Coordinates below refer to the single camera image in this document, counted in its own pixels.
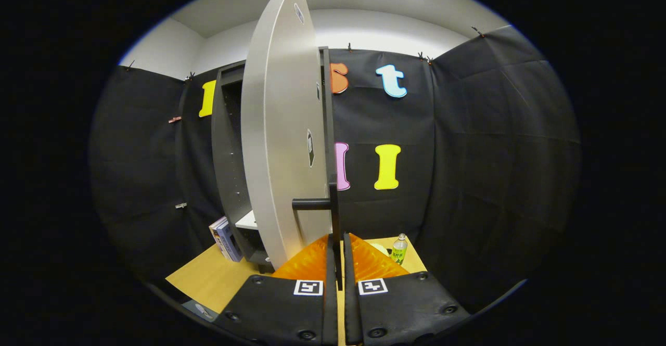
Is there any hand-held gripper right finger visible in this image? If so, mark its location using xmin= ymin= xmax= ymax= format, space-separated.
xmin=342 ymin=233 xmax=471 ymax=346

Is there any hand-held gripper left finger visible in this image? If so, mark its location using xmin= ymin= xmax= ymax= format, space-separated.
xmin=212 ymin=233 xmax=340 ymax=346

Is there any black door handle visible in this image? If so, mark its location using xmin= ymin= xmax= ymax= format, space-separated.
xmin=291 ymin=176 xmax=343 ymax=290

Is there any beige shoe cabinet door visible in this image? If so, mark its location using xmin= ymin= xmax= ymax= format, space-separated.
xmin=240 ymin=0 xmax=334 ymax=270

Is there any dark grey shoe cabinet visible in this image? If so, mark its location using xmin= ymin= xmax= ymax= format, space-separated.
xmin=211 ymin=47 xmax=336 ymax=274

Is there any white cabinet shelf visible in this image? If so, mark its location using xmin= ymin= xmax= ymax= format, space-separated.
xmin=235 ymin=210 xmax=259 ymax=231

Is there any green label plastic bottle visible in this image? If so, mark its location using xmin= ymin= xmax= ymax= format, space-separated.
xmin=391 ymin=233 xmax=408 ymax=266

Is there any black backdrop cloth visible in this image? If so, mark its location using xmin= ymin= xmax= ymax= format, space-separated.
xmin=88 ymin=23 xmax=582 ymax=315

